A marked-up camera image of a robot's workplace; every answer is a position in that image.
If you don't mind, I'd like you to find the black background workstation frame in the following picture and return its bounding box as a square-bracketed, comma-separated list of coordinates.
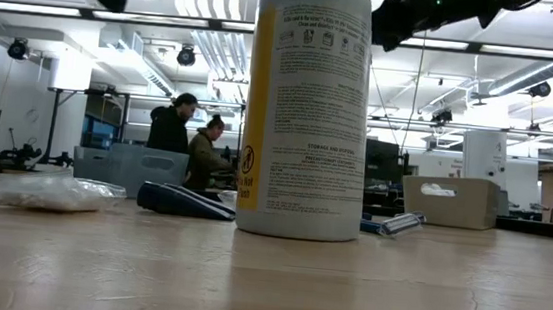
[42, 84, 247, 182]

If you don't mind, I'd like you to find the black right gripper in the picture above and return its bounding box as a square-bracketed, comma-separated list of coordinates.
[368, 0, 503, 63]

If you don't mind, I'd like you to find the black hanging ceiling device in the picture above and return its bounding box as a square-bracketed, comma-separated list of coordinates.
[429, 105, 455, 129]

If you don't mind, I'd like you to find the dark computer monitor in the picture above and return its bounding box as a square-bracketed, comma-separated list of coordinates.
[361, 138, 403, 208]

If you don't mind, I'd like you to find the clear bag of cotton balls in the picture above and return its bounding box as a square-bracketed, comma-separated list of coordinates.
[0, 163, 129, 220]

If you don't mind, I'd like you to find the black overhead frame bar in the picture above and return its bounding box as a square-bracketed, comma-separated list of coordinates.
[0, 0, 553, 62]

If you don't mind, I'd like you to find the dark blue toiletry tube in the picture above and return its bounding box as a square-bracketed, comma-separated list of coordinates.
[135, 180, 239, 223]
[160, 181, 239, 217]

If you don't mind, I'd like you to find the white wipes canister yellow label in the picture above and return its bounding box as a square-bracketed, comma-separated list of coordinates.
[232, 0, 383, 247]

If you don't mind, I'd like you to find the grey translucent plastic bin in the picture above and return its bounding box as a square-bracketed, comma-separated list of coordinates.
[69, 138, 191, 204]

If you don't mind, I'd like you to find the blue screen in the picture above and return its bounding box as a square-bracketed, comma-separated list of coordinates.
[79, 114, 121, 151]

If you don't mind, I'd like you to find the black aluminium table frame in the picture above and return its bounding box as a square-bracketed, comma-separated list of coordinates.
[360, 202, 553, 242]

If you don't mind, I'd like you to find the blue disposable razor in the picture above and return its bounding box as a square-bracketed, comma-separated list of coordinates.
[359, 206, 428, 241]

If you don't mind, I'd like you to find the clear bag of cotton pads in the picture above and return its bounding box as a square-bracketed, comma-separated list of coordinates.
[215, 188, 239, 212]

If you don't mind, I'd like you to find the person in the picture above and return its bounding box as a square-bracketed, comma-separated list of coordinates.
[144, 89, 200, 156]
[183, 111, 242, 196]

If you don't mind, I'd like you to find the thin black hanging cable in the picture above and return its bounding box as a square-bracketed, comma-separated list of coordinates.
[398, 28, 430, 157]

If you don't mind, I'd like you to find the beige plastic handled bin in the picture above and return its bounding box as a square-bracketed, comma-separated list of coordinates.
[398, 171, 503, 234]

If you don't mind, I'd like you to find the black hanging ceiling camera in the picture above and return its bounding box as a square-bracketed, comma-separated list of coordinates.
[6, 36, 32, 62]
[526, 79, 553, 101]
[175, 44, 199, 69]

